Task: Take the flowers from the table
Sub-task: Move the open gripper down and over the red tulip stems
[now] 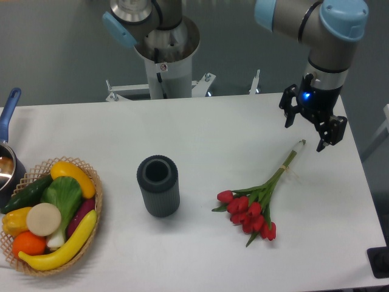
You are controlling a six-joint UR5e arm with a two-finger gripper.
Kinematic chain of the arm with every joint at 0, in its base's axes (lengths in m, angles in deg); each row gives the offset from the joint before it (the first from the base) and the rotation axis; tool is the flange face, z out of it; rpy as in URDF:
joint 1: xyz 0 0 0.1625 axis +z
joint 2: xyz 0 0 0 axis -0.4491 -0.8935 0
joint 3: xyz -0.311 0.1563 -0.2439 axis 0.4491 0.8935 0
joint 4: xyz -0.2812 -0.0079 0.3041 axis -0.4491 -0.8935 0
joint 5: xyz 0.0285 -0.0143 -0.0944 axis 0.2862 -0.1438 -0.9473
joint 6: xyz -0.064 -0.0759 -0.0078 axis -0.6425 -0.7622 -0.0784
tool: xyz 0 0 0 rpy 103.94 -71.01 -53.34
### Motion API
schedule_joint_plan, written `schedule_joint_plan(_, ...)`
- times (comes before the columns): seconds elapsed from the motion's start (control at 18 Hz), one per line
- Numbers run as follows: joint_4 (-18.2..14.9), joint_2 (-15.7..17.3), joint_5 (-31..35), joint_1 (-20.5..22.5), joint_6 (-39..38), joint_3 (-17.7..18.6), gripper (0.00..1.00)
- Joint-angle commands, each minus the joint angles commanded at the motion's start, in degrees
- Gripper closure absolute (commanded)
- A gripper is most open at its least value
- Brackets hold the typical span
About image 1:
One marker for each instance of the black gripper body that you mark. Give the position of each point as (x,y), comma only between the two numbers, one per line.
(317,104)

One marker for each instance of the white metal base frame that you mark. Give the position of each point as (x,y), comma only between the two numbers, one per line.
(199,88)

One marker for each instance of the yellow squash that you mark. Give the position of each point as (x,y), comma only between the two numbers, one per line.
(64,168)

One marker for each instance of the black device at table edge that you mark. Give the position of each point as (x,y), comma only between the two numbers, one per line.
(378,259)

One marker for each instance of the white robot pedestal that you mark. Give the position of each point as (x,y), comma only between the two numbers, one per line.
(167,56)

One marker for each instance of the beige round disc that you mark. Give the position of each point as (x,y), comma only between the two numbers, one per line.
(43,219)

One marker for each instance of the white furniture leg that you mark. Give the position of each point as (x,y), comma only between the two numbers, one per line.
(379,136)

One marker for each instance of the woven wicker basket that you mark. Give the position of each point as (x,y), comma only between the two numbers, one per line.
(39,171)

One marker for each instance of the yellow bell pepper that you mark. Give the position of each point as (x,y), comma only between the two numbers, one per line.
(15,222)

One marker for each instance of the dark grey ribbed vase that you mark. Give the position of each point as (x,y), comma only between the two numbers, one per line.
(158,180)

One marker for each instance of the red tulip bouquet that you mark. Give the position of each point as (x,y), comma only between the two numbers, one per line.
(250,207)

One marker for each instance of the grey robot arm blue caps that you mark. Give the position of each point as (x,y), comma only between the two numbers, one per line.
(331,29)

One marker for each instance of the orange fruit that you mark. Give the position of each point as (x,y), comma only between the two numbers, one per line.
(28,243)

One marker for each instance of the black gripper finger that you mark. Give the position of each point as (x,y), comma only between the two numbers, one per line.
(286,105)
(331,131)

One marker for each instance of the purple eggplant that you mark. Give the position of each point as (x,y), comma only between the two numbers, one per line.
(84,208)

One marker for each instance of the green cucumber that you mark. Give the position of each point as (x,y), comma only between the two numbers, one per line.
(28,196)

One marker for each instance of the yellow banana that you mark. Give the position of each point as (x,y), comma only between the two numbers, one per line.
(68,251)

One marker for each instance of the green bok choy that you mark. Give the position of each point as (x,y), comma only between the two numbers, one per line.
(65,194)

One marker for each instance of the blue handled saucepan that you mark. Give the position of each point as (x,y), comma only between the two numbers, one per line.
(12,169)

